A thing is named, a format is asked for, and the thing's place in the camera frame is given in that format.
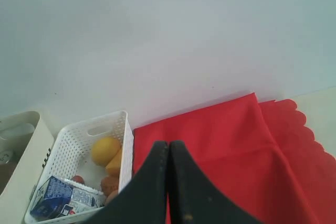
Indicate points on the yellow cheese wedge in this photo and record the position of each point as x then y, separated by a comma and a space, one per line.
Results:
114, 166

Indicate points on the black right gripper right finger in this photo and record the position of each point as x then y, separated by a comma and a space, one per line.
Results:
192, 196

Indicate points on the yellow lemon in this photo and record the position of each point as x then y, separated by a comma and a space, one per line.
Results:
104, 150

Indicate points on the orange fried nugget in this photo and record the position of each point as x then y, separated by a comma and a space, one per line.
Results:
109, 184

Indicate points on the blue milk carton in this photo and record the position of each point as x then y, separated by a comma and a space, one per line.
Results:
59, 197

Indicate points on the brown wooden plate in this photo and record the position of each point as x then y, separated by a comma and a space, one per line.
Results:
5, 174

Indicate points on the white perforated plastic basket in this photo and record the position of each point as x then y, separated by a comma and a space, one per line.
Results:
70, 154

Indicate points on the cream plastic bin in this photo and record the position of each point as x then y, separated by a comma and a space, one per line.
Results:
27, 141

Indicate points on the red sausage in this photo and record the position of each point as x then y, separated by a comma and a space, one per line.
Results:
78, 179

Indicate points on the red tablecloth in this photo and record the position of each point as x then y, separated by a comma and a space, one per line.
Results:
260, 155

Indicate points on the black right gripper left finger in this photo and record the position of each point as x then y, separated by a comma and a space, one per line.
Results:
143, 199

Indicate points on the brown egg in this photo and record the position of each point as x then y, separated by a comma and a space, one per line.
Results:
111, 196

